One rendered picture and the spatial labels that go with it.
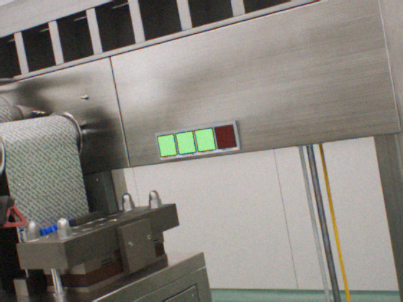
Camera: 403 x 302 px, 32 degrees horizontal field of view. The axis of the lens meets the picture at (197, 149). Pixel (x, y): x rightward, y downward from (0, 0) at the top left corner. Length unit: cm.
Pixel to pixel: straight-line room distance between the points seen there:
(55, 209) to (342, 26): 83
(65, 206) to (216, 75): 52
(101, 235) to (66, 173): 27
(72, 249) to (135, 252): 18
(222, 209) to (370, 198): 104
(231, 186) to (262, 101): 295
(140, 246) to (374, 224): 258
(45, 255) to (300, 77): 69
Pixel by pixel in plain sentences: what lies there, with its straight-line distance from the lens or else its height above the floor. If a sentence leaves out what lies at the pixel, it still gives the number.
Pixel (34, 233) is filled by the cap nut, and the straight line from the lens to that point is 164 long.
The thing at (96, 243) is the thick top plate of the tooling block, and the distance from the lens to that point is 160.
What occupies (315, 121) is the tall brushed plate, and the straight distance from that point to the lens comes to 153.
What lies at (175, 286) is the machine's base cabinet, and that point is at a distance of 172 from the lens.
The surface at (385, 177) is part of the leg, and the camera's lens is 166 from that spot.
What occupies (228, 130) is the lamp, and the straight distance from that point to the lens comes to 164.
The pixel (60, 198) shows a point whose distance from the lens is 180.
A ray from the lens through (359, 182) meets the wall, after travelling 409.
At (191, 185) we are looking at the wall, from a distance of 470.
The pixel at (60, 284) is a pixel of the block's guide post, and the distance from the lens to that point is 163.
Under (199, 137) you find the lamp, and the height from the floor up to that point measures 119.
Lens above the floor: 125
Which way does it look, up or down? 3 degrees down
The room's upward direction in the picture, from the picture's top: 10 degrees counter-clockwise
